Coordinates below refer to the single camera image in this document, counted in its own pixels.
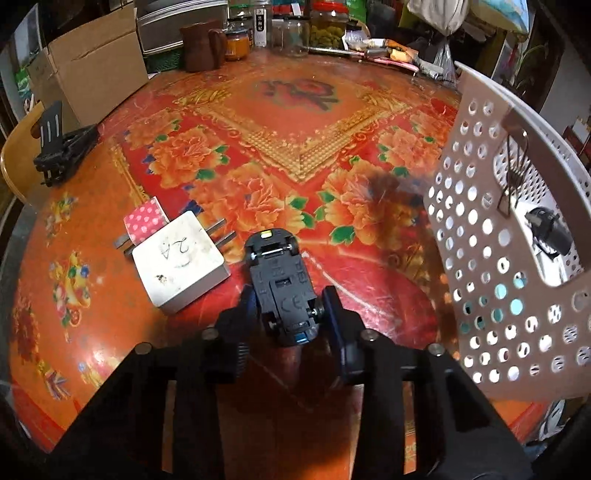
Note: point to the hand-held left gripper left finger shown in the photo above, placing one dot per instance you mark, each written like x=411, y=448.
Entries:
x=249, y=305

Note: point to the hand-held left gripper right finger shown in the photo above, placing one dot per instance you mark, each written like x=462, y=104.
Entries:
x=334, y=316

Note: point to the black toy car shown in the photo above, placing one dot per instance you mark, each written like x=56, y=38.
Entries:
x=281, y=286

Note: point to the white wall charger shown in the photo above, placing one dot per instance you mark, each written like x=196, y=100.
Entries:
x=180, y=258

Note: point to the red polka dot clip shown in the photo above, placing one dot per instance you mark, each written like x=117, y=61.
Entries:
x=145, y=219

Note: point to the white perforated plastic basket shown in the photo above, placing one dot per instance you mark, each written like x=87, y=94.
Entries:
x=471, y=230

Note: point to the light blue wall charger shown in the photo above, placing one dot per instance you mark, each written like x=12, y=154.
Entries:
x=516, y=305

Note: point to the black wall charger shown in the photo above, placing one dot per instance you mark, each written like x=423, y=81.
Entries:
x=549, y=230

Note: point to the black folding phone holder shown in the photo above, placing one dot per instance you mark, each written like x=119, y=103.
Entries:
x=60, y=147

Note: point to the orange filled glass jar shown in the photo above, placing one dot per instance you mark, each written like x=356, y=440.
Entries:
x=238, y=46

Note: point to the green plastic basket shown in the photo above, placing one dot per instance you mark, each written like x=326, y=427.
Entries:
x=161, y=61

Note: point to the brown ceramic jug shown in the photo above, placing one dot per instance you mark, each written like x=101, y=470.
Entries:
x=201, y=46

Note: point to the empty glass jar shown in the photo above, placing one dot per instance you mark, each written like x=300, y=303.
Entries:
x=289, y=37

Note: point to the wooden chair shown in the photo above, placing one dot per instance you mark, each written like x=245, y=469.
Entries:
x=18, y=157

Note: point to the clear plastic bag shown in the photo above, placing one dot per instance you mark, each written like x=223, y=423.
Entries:
x=442, y=60

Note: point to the small glass jar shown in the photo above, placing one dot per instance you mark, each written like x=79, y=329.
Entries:
x=356, y=39

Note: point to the white bottle with black label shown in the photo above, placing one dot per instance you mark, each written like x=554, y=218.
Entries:
x=261, y=25

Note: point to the open cardboard box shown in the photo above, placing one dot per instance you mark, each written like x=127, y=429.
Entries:
x=97, y=69

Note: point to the pickle jar with red lid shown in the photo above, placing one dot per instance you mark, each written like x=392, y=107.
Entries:
x=328, y=27

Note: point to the beige canvas tote bag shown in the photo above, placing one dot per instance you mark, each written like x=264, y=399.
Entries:
x=438, y=14

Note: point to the blue printed tote bag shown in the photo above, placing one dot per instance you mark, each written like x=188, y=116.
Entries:
x=503, y=11

